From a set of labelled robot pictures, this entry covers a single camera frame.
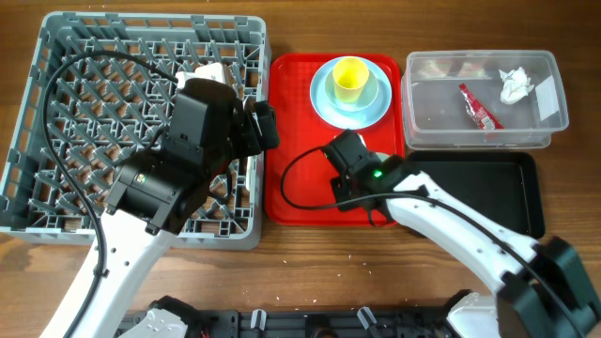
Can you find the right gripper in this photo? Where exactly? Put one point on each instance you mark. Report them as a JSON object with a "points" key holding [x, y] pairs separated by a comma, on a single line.
{"points": [[339, 190]]}

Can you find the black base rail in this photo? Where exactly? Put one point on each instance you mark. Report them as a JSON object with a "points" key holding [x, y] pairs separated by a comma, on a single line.
{"points": [[415, 322]]}

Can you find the red plastic tray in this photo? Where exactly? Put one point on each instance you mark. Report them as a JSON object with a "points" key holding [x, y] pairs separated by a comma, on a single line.
{"points": [[300, 128]]}

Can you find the red snack wrapper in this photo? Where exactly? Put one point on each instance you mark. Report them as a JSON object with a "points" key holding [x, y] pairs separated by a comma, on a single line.
{"points": [[482, 117]]}

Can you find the grey dishwasher rack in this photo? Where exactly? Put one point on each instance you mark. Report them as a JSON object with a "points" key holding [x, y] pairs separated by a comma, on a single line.
{"points": [[98, 89]]}

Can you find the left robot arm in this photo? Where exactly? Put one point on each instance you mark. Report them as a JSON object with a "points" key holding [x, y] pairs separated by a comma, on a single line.
{"points": [[154, 193]]}

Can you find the white plastic spoon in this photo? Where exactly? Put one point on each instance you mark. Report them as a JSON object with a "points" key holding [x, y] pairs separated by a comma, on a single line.
{"points": [[249, 175]]}

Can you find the light blue bowl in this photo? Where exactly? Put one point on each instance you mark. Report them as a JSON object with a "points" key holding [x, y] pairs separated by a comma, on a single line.
{"points": [[366, 98]]}

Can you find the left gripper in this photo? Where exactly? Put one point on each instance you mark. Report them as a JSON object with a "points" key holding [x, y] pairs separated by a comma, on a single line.
{"points": [[251, 144]]}

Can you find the black tray bin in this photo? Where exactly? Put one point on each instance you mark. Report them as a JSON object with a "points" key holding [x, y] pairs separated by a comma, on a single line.
{"points": [[501, 185]]}

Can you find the clear plastic bin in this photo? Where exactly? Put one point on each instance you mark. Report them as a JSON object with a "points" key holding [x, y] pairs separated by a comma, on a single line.
{"points": [[434, 110]]}

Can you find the yellow plastic cup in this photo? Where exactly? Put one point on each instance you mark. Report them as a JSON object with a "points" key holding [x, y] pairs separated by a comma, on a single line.
{"points": [[350, 75]]}

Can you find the green bowl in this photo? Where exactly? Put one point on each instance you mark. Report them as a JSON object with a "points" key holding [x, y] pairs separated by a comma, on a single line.
{"points": [[382, 156]]}

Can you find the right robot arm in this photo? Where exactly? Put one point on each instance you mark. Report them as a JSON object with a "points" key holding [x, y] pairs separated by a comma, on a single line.
{"points": [[535, 290]]}

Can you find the white napkin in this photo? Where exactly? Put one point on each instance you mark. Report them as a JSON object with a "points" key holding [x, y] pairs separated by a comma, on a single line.
{"points": [[516, 85]]}

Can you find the light blue plate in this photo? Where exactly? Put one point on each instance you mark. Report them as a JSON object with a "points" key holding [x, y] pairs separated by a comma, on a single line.
{"points": [[347, 120]]}

